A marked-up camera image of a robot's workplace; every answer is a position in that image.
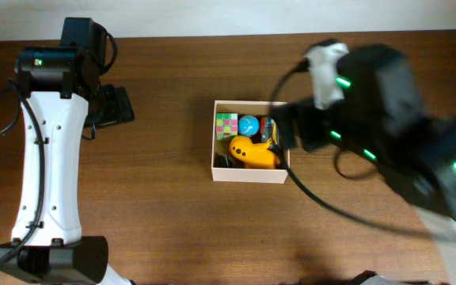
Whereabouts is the grey red toy truck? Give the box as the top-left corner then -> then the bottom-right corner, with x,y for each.
260,116 -> 279,149

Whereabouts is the blue toy ball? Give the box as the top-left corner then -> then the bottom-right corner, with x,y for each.
237,115 -> 260,137

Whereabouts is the yellow rubber animal toy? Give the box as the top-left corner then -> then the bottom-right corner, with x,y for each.
229,135 -> 280,169

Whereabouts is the colourful puzzle cube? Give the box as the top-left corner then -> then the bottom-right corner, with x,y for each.
215,113 -> 238,140

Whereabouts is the black round disc toy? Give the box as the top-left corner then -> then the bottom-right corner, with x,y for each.
214,154 -> 235,169

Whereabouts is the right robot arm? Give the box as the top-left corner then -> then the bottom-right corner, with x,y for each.
269,41 -> 456,284

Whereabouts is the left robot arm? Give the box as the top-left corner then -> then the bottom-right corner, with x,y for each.
0,17 -> 135,284

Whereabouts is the open pink cardboard box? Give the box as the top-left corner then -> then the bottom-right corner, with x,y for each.
211,101 -> 288,184

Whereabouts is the right black cable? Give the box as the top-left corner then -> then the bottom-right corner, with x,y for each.
268,59 -> 456,249

